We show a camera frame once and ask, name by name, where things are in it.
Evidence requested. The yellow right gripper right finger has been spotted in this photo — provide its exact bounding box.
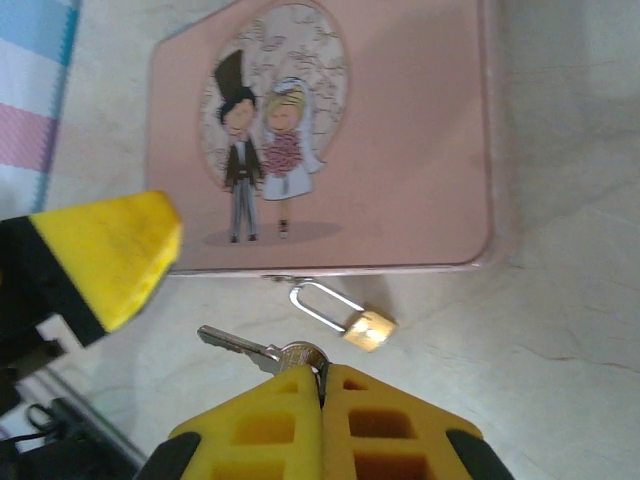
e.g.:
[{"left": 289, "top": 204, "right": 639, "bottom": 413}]
[{"left": 318, "top": 363, "right": 516, "bottom": 480}]

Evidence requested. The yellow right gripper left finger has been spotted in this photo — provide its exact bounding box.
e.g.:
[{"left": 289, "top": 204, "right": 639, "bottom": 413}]
[{"left": 142, "top": 366, "right": 325, "bottom": 480}]

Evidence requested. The silver key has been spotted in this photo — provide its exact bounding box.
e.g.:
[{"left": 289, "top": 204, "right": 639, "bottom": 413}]
[{"left": 196, "top": 324, "right": 332, "bottom": 382}]

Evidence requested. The small brass padlock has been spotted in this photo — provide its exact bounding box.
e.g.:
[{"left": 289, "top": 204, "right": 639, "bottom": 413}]
[{"left": 288, "top": 279, "right": 400, "bottom": 355}]

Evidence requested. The pink wedding-print tin box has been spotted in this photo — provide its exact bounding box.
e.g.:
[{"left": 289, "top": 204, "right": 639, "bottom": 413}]
[{"left": 143, "top": 0, "right": 511, "bottom": 279}]

